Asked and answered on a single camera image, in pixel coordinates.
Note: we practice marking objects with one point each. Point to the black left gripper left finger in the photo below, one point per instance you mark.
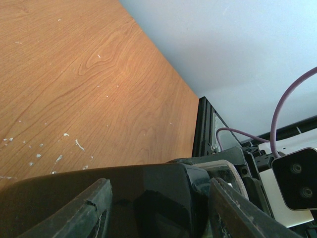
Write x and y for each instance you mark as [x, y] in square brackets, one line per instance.
[86, 216]

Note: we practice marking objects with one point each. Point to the clear plastic metronome cover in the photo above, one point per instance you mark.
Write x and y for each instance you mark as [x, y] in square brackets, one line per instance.
[226, 171]

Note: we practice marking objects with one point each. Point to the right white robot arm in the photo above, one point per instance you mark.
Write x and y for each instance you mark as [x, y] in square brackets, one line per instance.
[292, 138]

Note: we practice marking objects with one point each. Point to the black front frame rail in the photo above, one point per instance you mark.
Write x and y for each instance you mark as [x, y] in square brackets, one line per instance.
[207, 122]

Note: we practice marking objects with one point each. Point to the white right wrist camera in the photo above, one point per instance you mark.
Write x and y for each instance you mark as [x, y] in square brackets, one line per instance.
[291, 187]

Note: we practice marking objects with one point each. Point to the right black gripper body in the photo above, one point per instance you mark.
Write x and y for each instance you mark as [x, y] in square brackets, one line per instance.
[249, 162]

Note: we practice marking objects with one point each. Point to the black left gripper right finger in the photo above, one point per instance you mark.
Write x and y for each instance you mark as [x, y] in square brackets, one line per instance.
[233, 216]

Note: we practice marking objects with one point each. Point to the black metronome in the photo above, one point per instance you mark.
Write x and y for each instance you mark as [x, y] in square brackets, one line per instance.
[148, 201]

